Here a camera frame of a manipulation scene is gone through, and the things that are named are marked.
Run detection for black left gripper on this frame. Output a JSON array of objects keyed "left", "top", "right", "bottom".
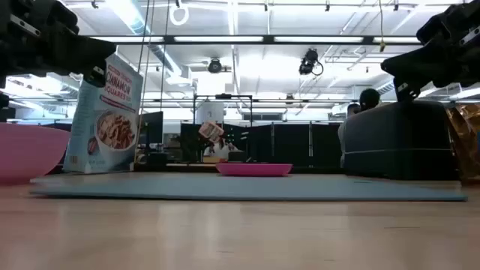
[{"left": 0, "top": 0, "right": 117, "bottom": 88}]

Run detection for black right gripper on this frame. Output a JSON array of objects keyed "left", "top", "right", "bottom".
[{"left": 380, "top": 0, "right": 480, "bottom": 102}]

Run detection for cinnamon squares cereal box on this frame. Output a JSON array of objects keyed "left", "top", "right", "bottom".
[{"left": 62, "top": 53, "right": 144, "bottom": 174}]

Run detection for light pink bowl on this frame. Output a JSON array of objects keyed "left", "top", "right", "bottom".
[{"left": 0, "top": 122, "right": 71, "bottom": 185}]

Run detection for magenta plate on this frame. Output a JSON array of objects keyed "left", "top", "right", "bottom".
[{"left": 215, "top": 163, "right": 293, "bottom": 178}]

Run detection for black toaster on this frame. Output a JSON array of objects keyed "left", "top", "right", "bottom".
[{"left": 343, "top": 100, "right": 457, "bottom": 181}]

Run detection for amber drinking glass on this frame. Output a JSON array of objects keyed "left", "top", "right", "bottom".
[{"left": 445, "top": 103, "right": 480, "bottom": 187}]

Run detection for black monitor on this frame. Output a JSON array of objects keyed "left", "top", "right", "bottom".
[{"left": 140, "top": 111, "right": 164, "bottom": 146}]

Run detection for pink white background box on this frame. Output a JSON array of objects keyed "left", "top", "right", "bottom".
[{"left": 198, "top": 120, "right": 226, "bottom": 144}]

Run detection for blue placemat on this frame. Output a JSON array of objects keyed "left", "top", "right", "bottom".
[{"left": 29, "top": 173, "right": 468, "bottom": 203}]

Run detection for hanging cables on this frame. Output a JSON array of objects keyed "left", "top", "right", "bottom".
[{"left": 136, "top": 0, "right": 170, "bottom": 113}]

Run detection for white ring light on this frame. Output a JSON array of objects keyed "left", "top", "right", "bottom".
[{"left": 169, "top": 3, "right": 190, "bottom": 27}]

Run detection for black ceiling camera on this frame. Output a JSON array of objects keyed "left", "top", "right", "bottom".
[{"left": 298, "top": 48, "right": 324, "bottom": 77}]

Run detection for black metal stand frame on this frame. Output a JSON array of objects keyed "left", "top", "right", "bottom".
[{"left": 192, "top": 93, "right": 254, "bottom": 127}]

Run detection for black overhead frame beam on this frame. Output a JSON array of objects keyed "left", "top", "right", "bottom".
[{"left": 78, "top": 34, "right": 423, "bottom": 46}]

